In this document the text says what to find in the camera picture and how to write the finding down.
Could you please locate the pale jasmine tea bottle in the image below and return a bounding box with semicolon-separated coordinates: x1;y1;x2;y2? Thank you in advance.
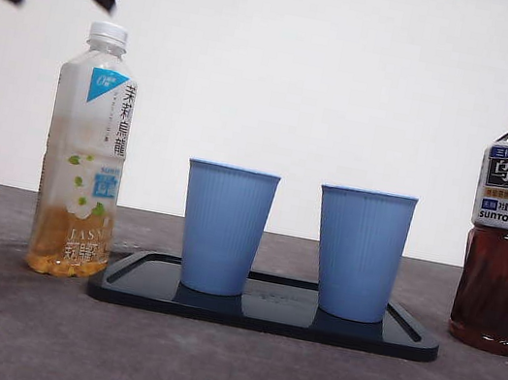
22;15;151;287

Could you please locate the blue ribbed plastic cup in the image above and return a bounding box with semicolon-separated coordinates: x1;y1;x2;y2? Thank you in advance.
166;156;283;304
299;179;420;329

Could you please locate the dark rectangular serving tray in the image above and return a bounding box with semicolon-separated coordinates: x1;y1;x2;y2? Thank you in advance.
82;240;448;364

